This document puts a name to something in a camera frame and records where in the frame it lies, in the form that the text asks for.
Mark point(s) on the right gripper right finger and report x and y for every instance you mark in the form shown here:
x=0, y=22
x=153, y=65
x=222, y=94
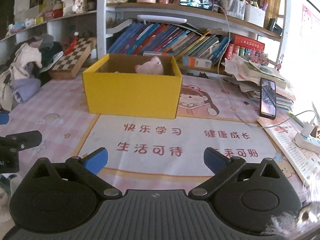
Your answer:
x=223, y=168

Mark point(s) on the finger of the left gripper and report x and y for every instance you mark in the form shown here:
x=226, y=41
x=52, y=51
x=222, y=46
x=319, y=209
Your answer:
x=4, y=118
x=22, y=141

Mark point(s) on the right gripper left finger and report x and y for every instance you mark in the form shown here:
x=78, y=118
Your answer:
x=86, y=170

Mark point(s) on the pink plush pig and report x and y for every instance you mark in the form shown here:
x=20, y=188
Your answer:
x=152, y=67

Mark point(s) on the pile of clothes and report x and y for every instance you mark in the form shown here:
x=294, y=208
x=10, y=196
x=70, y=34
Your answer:
x=21, y=75

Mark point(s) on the pink checked tablecloth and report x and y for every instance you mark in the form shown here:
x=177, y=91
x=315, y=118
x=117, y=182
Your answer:
x=145, y=153

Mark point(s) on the wooden chess board box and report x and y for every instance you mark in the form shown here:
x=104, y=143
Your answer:
x=68, y=66

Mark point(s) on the yellow cardboard box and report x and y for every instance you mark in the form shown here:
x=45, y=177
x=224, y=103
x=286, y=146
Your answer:
x=113, y=87

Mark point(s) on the smartphone standing on desk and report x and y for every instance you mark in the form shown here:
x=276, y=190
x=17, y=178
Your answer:
x=268, y=99

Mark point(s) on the white power strip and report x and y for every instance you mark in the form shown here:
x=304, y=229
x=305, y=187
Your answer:
x=308, y=143

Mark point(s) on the stack of papers and books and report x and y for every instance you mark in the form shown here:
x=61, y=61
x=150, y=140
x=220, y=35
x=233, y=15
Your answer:
x=248, y=71

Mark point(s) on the red tassel ornament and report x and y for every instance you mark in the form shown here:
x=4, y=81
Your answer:
x=71, y=43

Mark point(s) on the orange white medicine box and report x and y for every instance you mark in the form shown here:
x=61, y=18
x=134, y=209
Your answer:
x=196, y=62

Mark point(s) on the row of books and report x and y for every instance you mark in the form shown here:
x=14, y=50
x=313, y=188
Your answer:
x=168, y=39

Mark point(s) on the white pen holder box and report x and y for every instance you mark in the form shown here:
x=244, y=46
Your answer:
x=254, y=15

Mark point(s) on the phone on shelf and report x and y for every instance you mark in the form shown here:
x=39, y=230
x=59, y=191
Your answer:
x=202, y=4

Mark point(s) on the white bookshelf frame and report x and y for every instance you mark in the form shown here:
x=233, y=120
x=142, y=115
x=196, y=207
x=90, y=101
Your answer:
x=101, y=23

